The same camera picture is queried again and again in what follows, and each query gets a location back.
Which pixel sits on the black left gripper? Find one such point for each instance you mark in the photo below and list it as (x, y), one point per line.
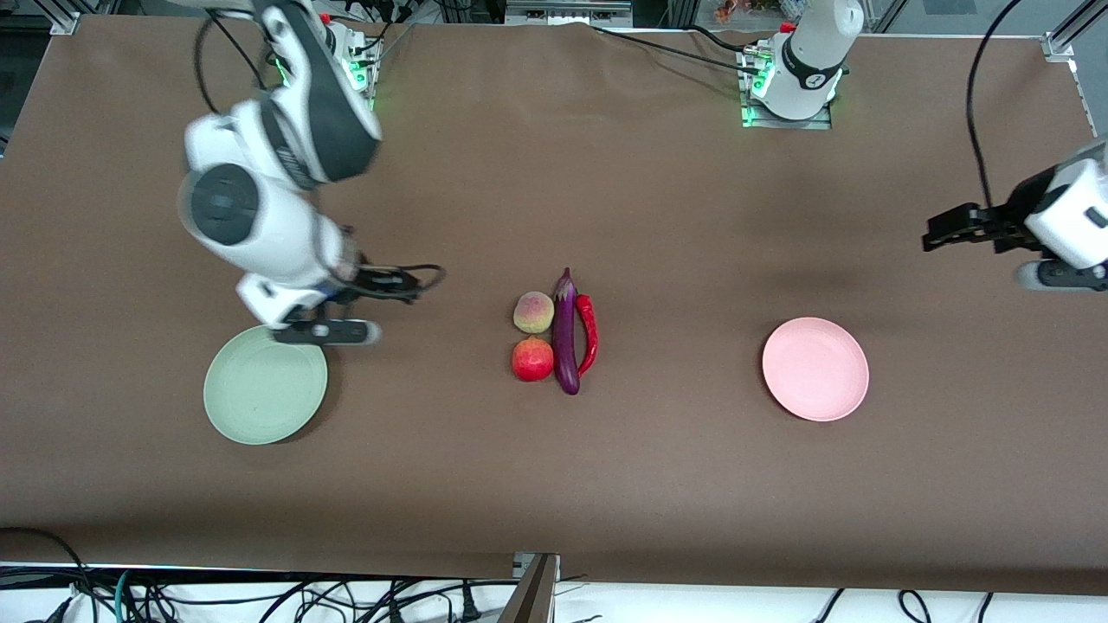
(1007, 221)

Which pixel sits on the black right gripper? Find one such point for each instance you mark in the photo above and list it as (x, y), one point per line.
(374, 281)

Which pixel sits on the yellow-pink peach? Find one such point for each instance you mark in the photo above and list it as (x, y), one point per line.
(533, 313)

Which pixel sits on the purple eggplant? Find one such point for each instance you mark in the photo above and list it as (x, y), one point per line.
(565, 337)

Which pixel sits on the red chili pepper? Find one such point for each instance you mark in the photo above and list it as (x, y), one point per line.
(589, 333)

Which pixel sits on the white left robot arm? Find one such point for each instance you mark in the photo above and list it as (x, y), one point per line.
(805, 61)

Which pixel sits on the light green plate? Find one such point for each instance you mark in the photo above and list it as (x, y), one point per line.
(260, 389)

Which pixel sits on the table cover sheet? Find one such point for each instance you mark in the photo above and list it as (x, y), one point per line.
(554, 173)

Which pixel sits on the pink plate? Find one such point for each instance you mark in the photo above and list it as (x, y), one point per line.
(814, 370)

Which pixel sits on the orange plastic toy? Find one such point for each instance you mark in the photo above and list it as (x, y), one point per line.
(731, 10)

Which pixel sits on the grey metal equipment box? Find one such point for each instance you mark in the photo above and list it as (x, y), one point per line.
(567, 13)

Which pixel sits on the aluminium frame profile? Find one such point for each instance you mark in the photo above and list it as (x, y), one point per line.
(67, 22)
(1058, 43)

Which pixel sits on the silver post bracket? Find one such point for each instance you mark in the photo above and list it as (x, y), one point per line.
(518, 567)

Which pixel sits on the metal camera post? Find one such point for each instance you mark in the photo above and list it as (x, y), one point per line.
(532, 597)

